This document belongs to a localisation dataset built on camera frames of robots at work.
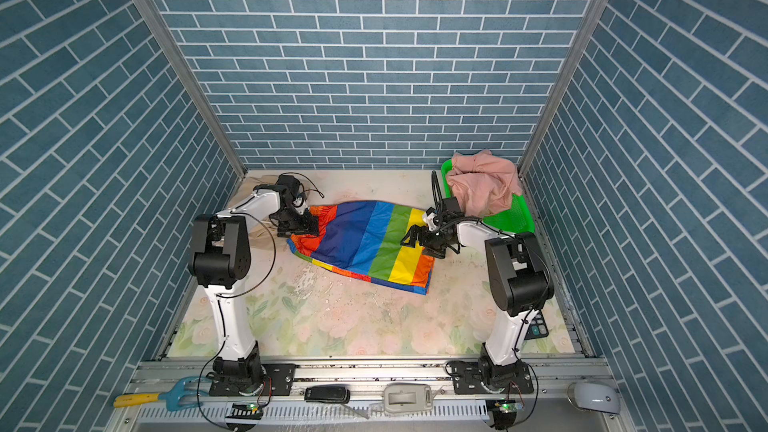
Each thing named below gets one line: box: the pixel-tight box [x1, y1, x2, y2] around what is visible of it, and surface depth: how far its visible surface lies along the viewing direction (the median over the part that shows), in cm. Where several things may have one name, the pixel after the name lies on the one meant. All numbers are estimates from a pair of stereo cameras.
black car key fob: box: [304, 385, 351, 404], surface depth 71 cm
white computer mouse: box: [567, 381, 621, 414], surface depth 67 cm
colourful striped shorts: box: [287, 200, 435, 295], surface depth 98 cm
